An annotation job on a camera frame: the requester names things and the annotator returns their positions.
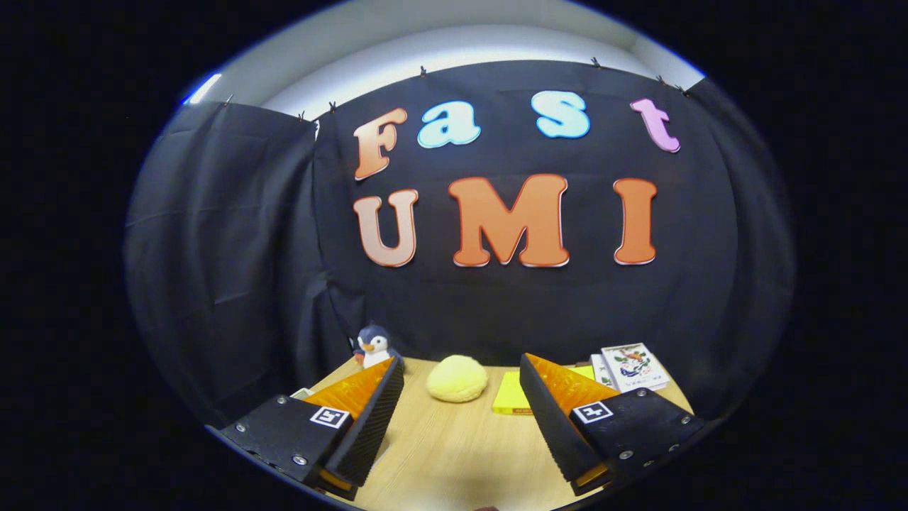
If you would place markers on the yellow bun plush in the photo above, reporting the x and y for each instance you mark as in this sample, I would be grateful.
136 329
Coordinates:
457 380

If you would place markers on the white illustrated book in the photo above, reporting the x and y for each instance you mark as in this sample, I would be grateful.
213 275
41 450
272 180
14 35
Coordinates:
635 365

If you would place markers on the black backdrop cloth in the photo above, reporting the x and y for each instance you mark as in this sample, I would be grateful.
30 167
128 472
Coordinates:
461 305

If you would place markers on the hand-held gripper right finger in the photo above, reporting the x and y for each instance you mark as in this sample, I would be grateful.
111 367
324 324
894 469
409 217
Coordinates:
550 426

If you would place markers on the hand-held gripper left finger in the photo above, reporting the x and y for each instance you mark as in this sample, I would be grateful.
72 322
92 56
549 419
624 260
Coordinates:
369 433

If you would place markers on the penguin plush toy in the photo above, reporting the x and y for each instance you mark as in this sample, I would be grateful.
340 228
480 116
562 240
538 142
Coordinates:
374 344

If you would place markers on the cream fabric storage box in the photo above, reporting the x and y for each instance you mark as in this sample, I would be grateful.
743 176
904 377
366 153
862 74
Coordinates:
301 392

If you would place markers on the yellow book red circle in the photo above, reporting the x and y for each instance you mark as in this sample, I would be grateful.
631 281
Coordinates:
509 396

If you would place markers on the small ceiling light tube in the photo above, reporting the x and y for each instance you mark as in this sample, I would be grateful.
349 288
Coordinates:
204 89

